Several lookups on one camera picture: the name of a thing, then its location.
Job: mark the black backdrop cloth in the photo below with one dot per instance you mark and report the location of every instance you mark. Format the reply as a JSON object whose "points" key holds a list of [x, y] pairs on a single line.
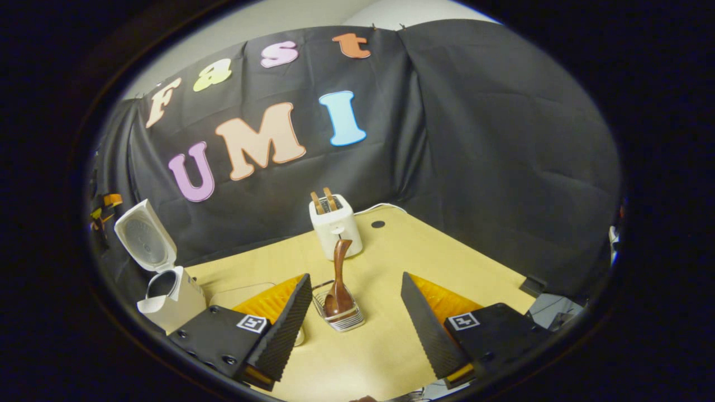
{"points": [[503, 167]]}

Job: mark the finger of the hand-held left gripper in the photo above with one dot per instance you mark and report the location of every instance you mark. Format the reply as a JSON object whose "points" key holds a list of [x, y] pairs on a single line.
{"points": [[98, 215], [113, 200]]}

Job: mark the brown wooden spoon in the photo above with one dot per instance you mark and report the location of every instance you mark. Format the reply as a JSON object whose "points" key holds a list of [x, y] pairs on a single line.
{"points": [[339, 279]]}

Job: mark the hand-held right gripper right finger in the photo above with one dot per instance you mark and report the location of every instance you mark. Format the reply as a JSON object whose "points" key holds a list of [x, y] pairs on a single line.
{"points": [[427, 329]]}

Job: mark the white rice cooker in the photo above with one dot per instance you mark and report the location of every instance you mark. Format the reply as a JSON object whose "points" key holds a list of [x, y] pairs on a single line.
{"points": [[179, 304]]}

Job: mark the brown toast slice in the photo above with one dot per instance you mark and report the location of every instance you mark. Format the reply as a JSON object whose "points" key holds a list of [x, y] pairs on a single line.
{"points": [[317, 204], [330, 199]]}

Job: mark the white toaster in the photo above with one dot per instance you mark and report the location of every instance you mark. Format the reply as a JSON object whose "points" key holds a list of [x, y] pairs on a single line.
{"points": [[338, 234]]}

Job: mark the small black block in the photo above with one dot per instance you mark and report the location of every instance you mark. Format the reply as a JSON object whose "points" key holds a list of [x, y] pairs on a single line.
{"points": [[532, 286]]}

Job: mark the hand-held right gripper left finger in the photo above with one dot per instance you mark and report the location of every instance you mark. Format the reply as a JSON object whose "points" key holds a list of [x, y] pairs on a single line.
{"points": [[290, 329]]}

